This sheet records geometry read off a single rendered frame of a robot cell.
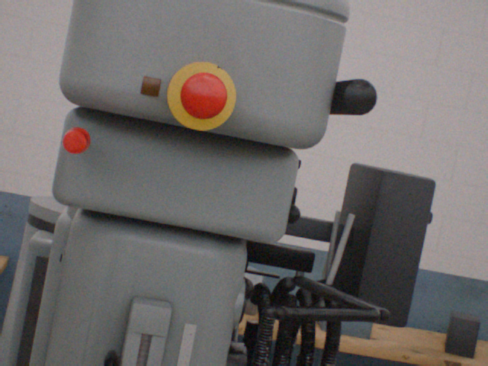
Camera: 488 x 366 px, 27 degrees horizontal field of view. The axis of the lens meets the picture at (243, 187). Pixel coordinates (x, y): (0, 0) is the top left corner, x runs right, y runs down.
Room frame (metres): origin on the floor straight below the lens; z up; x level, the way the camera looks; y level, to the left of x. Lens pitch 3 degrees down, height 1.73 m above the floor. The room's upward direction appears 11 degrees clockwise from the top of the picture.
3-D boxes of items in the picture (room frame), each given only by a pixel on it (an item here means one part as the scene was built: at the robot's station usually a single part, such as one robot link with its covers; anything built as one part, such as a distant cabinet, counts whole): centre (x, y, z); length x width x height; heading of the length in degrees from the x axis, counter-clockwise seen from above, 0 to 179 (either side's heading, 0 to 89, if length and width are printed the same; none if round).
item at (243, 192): (1.16, 0.09, 1.68); 0.34 x 0.24 x 0.10; 7
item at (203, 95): (0.87, 0.05, 1.76); 0.04 x 0.03 x 0.04; 97
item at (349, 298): (1.09, -0.13, 1.58); 0.17 x 0.01 x 0.01; 31
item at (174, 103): (0.89, 0.05, 1.76); 0.06 x 0.02 x 0.06; 97
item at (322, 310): (0.97, -0.11, 1.58); 0.17 x 0.01 x 0.01; 134
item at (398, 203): (1.46, -0.21, 1.62); 0.20 x 0.09 x 0.21; 7
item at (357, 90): (1.17, -0.06, 1.79); 0.45 x 0.04 x 0.04; 7
